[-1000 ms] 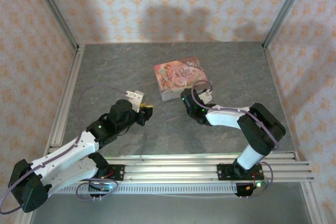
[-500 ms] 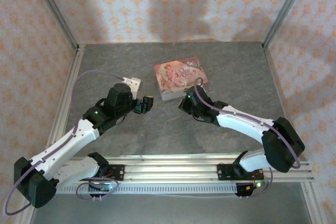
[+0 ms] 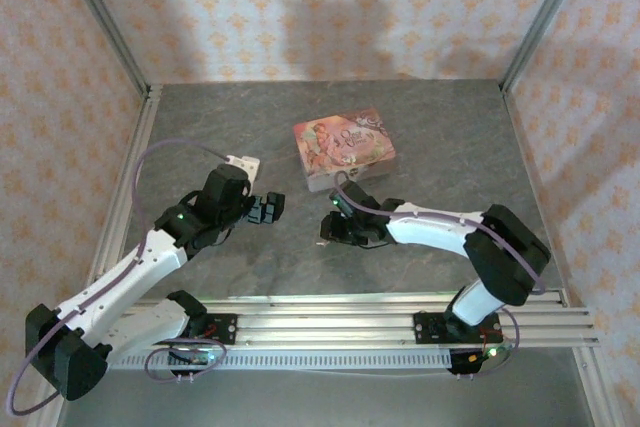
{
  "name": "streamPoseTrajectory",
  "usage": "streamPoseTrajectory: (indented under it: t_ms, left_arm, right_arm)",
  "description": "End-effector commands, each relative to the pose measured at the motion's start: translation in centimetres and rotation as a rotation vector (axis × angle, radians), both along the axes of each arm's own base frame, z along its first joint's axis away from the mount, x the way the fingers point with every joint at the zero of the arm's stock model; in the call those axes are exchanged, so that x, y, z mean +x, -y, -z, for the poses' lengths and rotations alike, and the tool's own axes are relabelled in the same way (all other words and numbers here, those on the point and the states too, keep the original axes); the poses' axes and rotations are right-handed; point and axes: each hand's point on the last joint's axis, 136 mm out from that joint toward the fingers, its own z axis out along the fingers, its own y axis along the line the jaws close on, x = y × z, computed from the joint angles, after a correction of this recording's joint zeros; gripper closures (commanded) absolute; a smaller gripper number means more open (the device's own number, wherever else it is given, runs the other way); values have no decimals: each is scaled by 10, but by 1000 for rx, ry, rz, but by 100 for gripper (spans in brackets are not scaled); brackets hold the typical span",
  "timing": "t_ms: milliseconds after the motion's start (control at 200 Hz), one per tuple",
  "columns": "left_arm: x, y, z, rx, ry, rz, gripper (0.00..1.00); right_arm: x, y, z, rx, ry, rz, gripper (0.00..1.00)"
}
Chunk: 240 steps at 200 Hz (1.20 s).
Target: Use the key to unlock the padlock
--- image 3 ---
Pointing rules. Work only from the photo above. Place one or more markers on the brass hasp latch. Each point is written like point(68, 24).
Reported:
point(356, 173)

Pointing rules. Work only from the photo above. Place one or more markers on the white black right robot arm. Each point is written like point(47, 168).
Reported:
point(430, 229)

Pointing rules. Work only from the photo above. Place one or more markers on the aluminium frame corner post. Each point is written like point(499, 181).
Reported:
point(107, 27)
point(545, 17)

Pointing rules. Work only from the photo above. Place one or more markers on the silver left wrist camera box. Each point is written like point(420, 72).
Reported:
point(245, 166)

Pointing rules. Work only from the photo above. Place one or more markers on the pink storybook tin box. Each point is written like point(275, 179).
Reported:
point(345, 147)

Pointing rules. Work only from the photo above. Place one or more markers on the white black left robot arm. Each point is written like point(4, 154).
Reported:
point(125, 272)

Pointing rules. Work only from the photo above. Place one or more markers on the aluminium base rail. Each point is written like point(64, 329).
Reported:
point(325, 319)

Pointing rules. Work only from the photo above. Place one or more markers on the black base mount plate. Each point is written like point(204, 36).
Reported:
point(223, 329)
point(429, 329)

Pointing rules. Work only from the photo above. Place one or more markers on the aluminium frame floor rail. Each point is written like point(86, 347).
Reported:
point(127, 187)
point(537, 187)

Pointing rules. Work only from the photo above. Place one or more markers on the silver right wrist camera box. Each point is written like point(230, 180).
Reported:
point(340, 201)

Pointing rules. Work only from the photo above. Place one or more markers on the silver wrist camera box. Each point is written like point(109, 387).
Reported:
point(340, 201)
point(245, 166)

